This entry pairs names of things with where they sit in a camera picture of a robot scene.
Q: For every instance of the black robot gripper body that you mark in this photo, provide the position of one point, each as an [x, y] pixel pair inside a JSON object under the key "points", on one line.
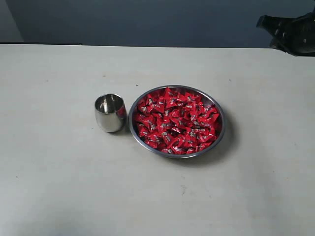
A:
{"points": [[295, 36]]}

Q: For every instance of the round steel bowl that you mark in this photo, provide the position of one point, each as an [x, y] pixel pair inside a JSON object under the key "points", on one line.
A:
{"points": [[137, 138]]}

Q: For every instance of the pile of red wrapped candies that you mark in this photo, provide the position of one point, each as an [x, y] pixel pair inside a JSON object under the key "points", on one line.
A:
{"points": [[177, 121]]}

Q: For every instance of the small stainless steel cup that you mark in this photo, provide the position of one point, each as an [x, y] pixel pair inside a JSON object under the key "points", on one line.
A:
{"points": [[110, 112]]}

